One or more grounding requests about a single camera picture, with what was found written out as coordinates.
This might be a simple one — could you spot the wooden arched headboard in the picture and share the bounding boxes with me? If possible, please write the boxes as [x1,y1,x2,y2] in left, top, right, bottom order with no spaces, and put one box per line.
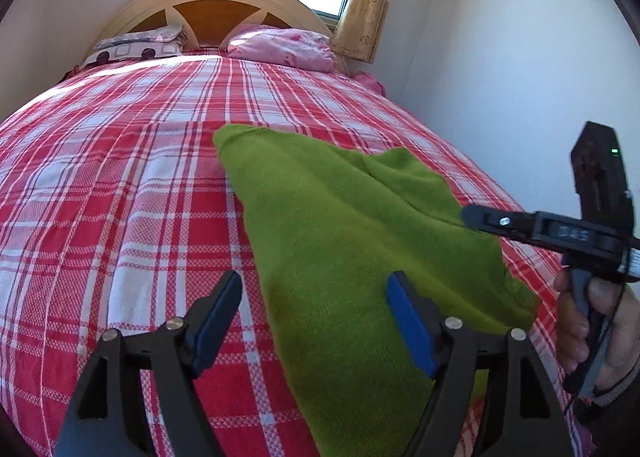
[96,0,332,60]

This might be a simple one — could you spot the yellow head window curtain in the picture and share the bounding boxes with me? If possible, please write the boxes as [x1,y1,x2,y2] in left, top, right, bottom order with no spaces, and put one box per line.
[332,0,390,64]

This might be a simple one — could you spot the person's right hand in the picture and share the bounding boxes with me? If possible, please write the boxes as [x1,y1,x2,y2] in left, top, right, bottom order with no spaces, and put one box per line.
[553,265,640,393]

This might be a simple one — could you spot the black camera box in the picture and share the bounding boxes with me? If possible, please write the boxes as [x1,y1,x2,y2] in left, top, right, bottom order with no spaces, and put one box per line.
[570,121,634,236]

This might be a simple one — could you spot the white patterned pillow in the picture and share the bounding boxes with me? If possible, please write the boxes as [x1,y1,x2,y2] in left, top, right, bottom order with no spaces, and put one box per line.
[81,25,186,67]

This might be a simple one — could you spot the pink cloth beside bed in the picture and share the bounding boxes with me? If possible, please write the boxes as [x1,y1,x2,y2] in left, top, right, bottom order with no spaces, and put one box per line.
[352,72,386,98]

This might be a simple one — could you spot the green knitted striped sweater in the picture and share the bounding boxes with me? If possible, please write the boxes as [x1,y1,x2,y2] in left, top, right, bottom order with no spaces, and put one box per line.
[214,125,540,456]

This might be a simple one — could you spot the pink pillow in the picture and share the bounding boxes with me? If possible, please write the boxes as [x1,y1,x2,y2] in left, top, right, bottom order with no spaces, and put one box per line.
[224,25,337,73]

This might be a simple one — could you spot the red white plaid bedspread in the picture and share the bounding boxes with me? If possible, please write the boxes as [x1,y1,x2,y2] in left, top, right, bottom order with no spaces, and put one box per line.
[0,48,597,457]

